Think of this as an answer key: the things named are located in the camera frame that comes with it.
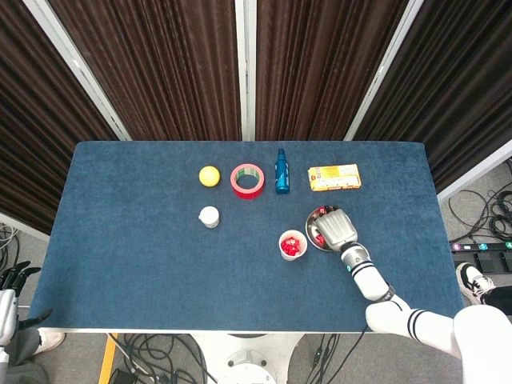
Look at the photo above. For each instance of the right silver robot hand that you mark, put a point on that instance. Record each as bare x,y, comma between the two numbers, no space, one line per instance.
338,230

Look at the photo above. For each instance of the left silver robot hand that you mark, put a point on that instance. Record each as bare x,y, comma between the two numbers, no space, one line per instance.
9,310

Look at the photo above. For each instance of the red candy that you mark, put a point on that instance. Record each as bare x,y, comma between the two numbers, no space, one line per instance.
287,250
296,241
285,242
295,251
322,209
320,239

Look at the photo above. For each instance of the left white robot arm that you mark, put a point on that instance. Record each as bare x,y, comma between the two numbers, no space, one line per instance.
3,354

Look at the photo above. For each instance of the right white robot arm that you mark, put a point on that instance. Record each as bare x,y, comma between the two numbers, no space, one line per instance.
368,280

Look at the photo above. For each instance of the metal bowl of red candies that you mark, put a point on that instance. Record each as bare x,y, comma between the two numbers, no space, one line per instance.
310,228

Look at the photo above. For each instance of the white paper cup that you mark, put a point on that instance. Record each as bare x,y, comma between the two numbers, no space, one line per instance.
283,256

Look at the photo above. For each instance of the white shoe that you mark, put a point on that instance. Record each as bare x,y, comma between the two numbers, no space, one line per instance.
50,341

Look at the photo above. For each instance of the yellow snack box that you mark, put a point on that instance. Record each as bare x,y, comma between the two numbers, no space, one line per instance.
336,178

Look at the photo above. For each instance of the grey trouser leg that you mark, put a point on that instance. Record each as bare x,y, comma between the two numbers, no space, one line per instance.
28,360

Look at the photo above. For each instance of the blue spray bottle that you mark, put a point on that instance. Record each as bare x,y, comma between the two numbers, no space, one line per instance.
282,180

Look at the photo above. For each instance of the red tape roll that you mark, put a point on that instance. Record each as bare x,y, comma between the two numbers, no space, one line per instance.
248,195

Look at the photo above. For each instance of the yellow floor tape strip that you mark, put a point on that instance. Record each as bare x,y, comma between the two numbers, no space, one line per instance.
107,360

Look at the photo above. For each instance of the small white jar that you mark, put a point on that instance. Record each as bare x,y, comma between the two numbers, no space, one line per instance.
209,216

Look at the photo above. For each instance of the black power adapter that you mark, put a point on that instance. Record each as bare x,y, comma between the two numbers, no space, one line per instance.
122,378

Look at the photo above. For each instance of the yellow ball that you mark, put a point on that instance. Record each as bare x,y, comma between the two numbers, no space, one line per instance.
209,176

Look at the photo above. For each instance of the white and black sneaker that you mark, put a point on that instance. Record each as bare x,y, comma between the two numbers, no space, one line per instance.
470,280

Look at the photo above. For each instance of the black power strip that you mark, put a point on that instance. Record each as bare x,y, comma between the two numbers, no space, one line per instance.
484,246

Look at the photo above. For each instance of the black foot pedal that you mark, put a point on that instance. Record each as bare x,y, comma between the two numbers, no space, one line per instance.
486,262

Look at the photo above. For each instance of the brown pleated curtain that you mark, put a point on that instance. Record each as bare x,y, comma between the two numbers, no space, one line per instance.
160,72
460,80
320,72
32,120

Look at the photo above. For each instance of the blue fabric table cover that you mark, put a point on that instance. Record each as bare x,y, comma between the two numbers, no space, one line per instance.
160,260

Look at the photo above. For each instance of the black trouser leg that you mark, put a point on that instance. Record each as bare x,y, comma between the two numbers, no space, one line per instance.
502,296

